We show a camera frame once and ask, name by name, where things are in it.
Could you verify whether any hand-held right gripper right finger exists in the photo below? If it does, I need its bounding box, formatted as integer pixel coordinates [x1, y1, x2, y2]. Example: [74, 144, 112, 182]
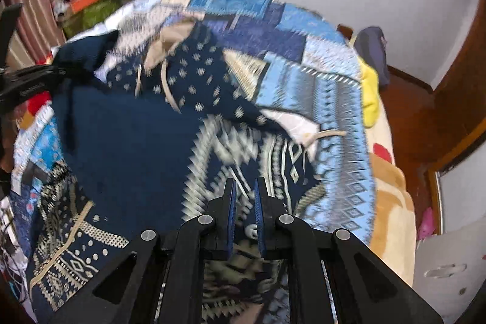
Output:
[254, 177, 445, 324]

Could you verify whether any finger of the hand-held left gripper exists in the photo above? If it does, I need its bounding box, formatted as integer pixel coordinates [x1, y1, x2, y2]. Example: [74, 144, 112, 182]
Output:
[49, 64, 95, 82]

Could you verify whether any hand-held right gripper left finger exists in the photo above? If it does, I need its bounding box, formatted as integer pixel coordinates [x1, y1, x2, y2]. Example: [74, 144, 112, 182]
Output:
[47, 178, 238, 324]

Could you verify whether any navy patterned hoodie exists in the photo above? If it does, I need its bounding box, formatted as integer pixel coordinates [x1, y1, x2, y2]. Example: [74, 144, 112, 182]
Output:
[26, 20, 329, 324]

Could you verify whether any red plush toy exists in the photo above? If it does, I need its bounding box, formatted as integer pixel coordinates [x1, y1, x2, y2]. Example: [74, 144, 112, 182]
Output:
[26, 92, 53, 117]

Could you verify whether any green box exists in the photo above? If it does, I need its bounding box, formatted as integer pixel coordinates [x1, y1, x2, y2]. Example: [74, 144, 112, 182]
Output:
[63, 1, 126, 40]

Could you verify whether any orange box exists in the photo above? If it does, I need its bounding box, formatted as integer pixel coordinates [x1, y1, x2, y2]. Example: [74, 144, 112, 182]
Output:
[70, 0, 101, 14]

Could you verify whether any pink toy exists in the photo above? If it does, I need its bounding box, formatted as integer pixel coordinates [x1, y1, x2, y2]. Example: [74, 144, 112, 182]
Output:
[418, 208, 436, 239]

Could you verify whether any yellow blanket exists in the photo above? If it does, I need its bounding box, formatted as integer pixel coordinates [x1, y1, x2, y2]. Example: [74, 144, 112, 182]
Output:
[214, 0, 380, 129]

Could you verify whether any white board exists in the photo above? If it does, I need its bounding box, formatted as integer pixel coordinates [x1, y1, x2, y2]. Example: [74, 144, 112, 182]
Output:
[412, 218, 486, 321]

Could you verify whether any blue patchwork blanket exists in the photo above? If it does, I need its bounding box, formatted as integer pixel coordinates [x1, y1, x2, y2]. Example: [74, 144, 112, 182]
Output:
[9, 0, 378, 324]

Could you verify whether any grey bag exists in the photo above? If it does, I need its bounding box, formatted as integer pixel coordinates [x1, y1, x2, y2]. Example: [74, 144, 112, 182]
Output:
[355, 26, 390, 89]

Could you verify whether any wooden wardrobe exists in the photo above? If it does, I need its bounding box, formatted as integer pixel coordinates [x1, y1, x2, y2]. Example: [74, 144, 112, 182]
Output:
[433, 0, 486, 173]

